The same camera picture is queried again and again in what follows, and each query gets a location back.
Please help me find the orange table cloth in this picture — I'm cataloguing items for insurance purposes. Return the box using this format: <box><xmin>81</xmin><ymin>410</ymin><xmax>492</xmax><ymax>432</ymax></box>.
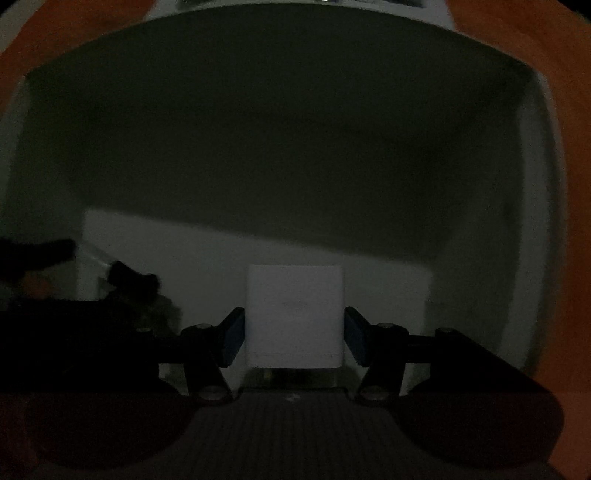
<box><xmin>1</xmin><ymin>1</ymin><xmax>590</xmax><ymax>479</ymax></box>

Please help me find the white cube power adapter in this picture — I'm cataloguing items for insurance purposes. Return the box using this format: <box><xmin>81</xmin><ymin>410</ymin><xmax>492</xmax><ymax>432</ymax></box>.
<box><xmin>245</xmin><ymin>265</ymin><xmax>345</xmax><ymax>370</ymax></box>

